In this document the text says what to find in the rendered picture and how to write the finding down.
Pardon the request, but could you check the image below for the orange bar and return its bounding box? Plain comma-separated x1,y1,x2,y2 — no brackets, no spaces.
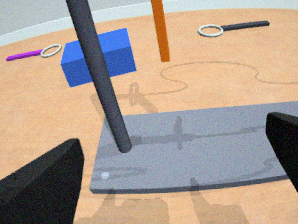
152,0,169,63

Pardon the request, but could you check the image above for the white ring with dark grey handle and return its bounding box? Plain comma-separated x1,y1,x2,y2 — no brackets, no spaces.
198,20,270,37

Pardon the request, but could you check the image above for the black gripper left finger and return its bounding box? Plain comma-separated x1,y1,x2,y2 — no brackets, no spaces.
0,137,85,224

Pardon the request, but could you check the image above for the grey ring with purple handle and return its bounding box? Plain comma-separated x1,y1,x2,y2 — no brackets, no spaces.
5,44,61,61

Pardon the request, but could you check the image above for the blue rectangular block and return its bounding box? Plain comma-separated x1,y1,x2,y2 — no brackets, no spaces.
60,27,137,88

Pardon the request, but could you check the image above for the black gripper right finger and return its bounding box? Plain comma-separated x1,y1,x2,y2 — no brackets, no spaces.
265,112,298,192

